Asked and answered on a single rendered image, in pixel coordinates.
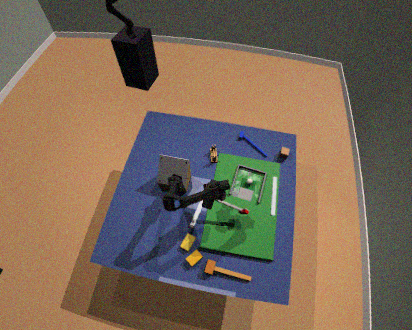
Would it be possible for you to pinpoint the white flat bar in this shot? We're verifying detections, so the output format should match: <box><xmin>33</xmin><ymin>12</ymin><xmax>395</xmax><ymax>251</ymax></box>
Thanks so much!
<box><xmin>271</xmin><ymin>177</ymin><xmax>277</xmax><ymax>216</ymax></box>
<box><xmin>189</xmin><ymin>201</ymin><xmax>203</xmax><ymax>228</ymax></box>

